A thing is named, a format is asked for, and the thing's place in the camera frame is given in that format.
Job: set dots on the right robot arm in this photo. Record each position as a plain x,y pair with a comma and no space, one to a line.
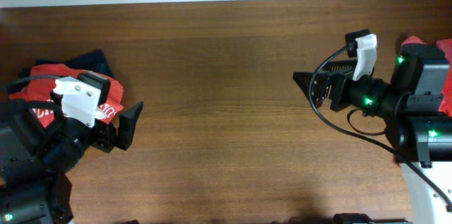
429,186

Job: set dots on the orange FRAM t-shirt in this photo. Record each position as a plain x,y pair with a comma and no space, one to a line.
40,90

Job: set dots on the navy blue folded garment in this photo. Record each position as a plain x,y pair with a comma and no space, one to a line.
93,61

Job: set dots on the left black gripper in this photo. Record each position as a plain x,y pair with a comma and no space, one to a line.
106,140

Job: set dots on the heathered red printed t-shirt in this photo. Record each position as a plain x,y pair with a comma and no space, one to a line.
421,71

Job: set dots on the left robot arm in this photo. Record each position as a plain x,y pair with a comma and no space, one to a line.
39,145

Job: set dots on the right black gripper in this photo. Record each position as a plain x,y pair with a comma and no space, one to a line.
341,80

